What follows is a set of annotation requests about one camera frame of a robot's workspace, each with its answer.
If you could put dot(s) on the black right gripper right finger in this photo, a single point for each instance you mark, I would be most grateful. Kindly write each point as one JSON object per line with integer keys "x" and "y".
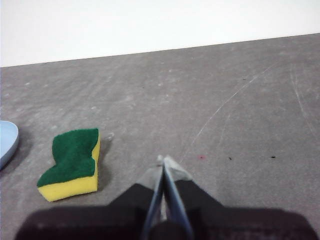
{"x": 237, "y": 225}

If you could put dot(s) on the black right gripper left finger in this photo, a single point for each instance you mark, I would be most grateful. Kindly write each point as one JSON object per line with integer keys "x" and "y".
{"x": 100, "y": 222}

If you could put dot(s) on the green and yellow sponge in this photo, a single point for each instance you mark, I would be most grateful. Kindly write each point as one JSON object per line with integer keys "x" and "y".
{"x": 72, "y": 155}

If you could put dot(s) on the light blue round plate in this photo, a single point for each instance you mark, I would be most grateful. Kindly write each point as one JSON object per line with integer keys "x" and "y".
{"x": 7, "y": 142}

